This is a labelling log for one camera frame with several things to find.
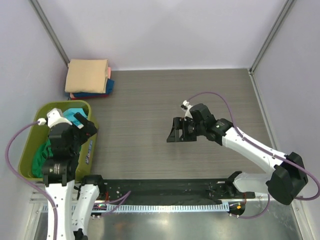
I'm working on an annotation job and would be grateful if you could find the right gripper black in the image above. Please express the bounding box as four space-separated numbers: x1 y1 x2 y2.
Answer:
167 116 206 142

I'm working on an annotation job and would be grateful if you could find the olive green plastic bin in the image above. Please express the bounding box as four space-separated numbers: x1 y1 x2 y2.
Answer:
18 100 99 182

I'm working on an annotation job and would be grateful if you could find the beige t shirt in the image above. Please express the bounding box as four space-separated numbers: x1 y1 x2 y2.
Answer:
64 59 109 94

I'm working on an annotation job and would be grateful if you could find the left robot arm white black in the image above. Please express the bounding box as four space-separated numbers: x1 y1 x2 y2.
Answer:
42 108 106 240

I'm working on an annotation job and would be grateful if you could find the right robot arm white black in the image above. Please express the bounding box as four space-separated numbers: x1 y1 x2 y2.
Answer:
166 101 308 205

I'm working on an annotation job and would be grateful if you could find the light blue t shirt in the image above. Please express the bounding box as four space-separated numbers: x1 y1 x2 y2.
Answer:
62 107 88 127

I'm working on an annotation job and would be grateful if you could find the folded red t shirt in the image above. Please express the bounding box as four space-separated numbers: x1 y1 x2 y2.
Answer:
68 94 109 101

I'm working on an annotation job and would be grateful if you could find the folded salmon pink t shirt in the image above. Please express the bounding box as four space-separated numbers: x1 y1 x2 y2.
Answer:
64 67 115 98

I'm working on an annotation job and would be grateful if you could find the green t shirt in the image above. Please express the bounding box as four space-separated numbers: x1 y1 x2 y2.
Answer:
30 139 83 179

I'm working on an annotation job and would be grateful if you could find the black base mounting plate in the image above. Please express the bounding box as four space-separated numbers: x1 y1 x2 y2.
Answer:
93 178 255 215

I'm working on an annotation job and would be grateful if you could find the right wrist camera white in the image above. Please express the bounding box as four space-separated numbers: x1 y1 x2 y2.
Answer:
180 100 193 119

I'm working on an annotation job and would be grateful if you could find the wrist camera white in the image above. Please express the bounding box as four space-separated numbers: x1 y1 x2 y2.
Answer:
180 100 193 119
37 108 88 129

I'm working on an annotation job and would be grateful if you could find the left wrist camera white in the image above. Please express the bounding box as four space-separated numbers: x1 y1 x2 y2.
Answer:
37 108 88 129

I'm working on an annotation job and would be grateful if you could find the white slotted cable duct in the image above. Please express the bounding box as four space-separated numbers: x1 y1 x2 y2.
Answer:
91 202 230 215

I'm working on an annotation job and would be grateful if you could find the aluminium frame rail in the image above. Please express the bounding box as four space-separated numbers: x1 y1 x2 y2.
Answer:
29 181 306 204

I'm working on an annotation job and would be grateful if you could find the left aluminium corner post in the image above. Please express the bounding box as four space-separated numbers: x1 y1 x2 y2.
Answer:
28 0 70 67

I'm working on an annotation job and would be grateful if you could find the aluminium corner post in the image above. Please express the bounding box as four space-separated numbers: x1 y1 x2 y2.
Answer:
248 0 296 76
28 0 70 67

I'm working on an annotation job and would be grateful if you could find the right aluminium corner post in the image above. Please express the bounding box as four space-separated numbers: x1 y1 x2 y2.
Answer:
248 0 296 76

